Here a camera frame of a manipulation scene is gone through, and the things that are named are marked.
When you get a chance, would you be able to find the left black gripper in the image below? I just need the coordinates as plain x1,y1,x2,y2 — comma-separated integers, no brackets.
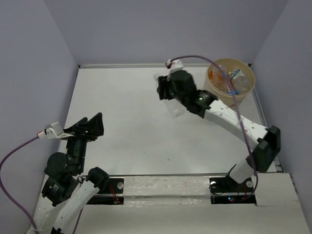
61,111,105,172

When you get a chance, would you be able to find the clear bottle without cap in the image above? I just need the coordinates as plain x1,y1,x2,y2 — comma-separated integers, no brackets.
154,74,185,118

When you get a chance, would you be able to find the clear bottle blue cap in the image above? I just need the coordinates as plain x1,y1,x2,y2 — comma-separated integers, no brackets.
213,64,238,95

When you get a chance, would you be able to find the green label water bottle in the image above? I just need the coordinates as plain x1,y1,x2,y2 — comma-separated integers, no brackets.
230,69,252,94

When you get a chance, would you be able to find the orange bottle white cap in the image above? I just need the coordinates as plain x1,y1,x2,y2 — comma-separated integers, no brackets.
208,71,223,87

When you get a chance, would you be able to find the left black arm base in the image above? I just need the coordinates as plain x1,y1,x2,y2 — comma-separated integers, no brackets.
87,176,124,205

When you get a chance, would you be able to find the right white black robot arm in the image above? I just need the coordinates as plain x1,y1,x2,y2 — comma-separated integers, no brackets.
155,70,281,191

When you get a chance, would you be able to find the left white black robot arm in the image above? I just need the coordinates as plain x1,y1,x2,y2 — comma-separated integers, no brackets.
28,112,109,234

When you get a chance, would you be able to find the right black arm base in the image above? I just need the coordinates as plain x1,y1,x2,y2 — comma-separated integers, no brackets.
209,173,256,205

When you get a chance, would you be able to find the beige round bin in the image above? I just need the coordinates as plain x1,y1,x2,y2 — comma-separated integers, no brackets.
203,58,255,109

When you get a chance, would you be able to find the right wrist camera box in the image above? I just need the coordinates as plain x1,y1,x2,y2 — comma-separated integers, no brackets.
165,59,184,74

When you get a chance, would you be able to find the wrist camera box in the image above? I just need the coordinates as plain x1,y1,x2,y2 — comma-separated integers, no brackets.
37,121,74,140
165,59,184,74

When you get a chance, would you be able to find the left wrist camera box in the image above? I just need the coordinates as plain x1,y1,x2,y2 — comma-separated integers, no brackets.
37,121,74,140

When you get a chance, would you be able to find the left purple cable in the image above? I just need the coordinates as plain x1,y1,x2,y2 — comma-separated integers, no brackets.
0,135,81,234

